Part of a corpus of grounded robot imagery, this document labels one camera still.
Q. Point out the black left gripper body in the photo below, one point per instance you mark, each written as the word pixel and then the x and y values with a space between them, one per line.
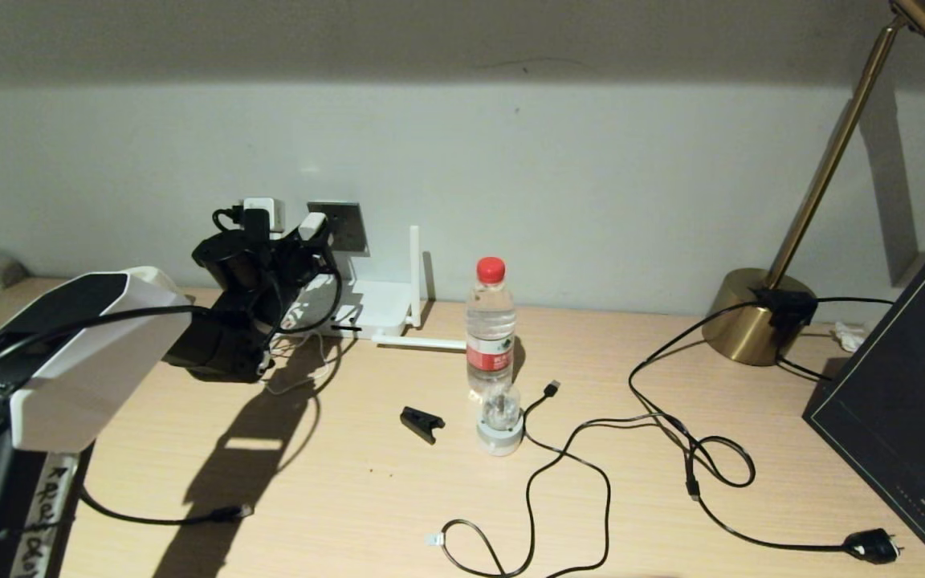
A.
pixel 289 274

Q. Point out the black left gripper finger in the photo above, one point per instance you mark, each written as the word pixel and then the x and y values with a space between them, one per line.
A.
pixel 333 257
pixel 303 241

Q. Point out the white power adapter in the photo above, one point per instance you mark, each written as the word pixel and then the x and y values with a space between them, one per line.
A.
pixel 313 226

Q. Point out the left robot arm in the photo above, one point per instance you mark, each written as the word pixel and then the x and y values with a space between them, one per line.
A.
pixel 85 369

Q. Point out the white router with antennas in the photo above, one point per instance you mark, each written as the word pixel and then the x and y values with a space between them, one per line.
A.
pixel 386 309

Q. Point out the water bottle with red cap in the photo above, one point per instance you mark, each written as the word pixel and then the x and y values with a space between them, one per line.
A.
pixel 491 321

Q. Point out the small black clip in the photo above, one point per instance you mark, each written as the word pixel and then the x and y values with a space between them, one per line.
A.
pixel 421 421

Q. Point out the small glass dome night light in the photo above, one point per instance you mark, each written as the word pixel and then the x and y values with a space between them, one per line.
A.
pixel 500 435

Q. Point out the brass desk lamp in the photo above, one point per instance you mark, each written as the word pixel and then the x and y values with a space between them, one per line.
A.
pixel 751 321

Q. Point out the small white crumpled item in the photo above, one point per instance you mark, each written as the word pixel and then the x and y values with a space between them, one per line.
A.
pixel 848 337

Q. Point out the dark blue box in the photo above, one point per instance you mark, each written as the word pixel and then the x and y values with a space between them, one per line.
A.
pixel 896 385

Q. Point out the grey wall socket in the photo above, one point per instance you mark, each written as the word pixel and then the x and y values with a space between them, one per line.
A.
pixel 350 229

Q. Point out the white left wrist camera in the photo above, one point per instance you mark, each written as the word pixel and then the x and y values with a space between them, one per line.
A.
pixel 264 213

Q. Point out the black inline switch box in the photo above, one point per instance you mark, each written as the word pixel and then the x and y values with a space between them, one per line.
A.
pixel 789 307

